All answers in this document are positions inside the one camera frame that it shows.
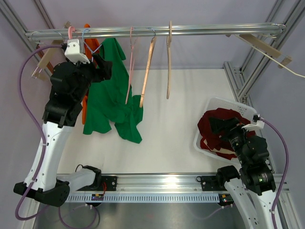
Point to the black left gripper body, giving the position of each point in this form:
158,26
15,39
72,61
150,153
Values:
86,72

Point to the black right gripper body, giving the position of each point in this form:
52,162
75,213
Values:
237,137

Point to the dark maroon t shirt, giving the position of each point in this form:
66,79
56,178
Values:
220,113

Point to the blue wire hanger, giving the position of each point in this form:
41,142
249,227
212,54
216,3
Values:
91,46

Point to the green t shirt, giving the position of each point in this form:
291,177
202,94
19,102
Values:
112,100

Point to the pink wire hanger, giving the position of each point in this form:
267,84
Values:
131,66

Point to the wooden hanger with metal hook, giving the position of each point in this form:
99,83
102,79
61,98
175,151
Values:
150,54

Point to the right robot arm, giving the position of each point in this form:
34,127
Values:
253,186

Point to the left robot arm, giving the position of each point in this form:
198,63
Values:
70,83

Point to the orange t shirt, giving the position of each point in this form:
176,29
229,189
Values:
84,104

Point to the wooden clip hanger left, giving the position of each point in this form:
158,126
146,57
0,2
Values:
45,61

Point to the wooden clip hanger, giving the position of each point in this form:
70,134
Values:
268,51
45,61

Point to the pink plastic hanger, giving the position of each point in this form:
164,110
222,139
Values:
71,29

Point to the wooden clip hanger right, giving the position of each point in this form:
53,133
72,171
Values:
268,51

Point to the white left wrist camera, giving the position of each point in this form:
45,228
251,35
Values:
73,52

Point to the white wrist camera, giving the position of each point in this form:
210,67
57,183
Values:
73,52
253,122

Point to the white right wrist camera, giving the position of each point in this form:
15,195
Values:
253,122

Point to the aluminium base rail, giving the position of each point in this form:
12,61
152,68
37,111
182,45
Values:
161,183

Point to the aluminium frame posts right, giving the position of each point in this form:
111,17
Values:
242,79

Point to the white slotted cable duct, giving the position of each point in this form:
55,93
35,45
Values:
142,198

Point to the metal clothes rail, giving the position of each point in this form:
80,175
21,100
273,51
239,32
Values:
177,30

